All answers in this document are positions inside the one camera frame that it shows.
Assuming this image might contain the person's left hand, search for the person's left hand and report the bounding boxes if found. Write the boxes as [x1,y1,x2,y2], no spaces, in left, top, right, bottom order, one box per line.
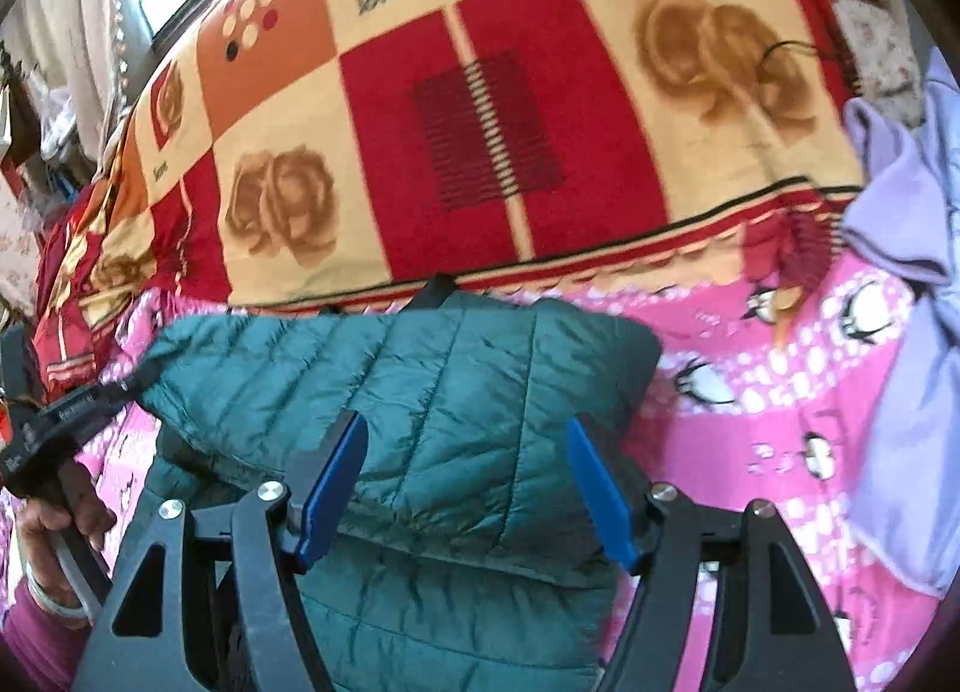
[15,478,115,614]

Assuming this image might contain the green puffer jacket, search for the green puffer jacket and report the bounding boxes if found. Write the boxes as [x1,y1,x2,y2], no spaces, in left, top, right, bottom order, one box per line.
[135,275,666,692]

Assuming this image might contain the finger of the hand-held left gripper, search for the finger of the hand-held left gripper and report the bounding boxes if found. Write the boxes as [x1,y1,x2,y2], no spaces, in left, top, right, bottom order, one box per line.
[88,364,164,409]

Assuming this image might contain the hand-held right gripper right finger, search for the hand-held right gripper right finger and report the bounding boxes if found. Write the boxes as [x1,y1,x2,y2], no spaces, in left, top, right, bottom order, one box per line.
[566,420,857,692]

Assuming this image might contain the white curtain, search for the white curtain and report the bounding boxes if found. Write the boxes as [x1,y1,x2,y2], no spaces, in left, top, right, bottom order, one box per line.
[13,0,160,162]

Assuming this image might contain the white floral cloth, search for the white floral cloth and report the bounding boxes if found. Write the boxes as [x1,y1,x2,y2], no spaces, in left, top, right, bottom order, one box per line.
[814,0,932,113]

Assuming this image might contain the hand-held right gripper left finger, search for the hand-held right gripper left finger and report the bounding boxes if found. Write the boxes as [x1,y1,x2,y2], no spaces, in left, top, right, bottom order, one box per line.
[88,409,371,692]

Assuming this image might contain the silver bracelet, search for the silver bracelet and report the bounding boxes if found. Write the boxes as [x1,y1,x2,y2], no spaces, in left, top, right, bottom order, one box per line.
[25,570,89,623]

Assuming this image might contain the black cable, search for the black cable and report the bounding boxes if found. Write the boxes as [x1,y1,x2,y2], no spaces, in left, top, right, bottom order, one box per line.
[748,38,861,109]

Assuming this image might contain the pink penguin print blanket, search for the pink penguin print blanket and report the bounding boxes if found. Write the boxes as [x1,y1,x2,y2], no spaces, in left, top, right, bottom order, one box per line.
[0,242,947,692]

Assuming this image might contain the red striped ruffled quilt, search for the red striped ruffled quilt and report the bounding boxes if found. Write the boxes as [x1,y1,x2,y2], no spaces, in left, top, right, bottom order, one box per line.
[34,180,160,394]

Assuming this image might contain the rose print checked blanket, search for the rose print checked blanket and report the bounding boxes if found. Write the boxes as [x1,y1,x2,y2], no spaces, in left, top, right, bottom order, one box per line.
[88,0,872,312]

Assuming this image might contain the lavender garment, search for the lavender garment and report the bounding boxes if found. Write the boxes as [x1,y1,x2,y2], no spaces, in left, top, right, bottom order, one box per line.
[838,50,960,601]

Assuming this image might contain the magenta sleeved left forearm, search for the magenta sleeved left forearm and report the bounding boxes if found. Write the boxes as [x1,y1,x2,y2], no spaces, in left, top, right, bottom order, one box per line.
[0,583,92,692]

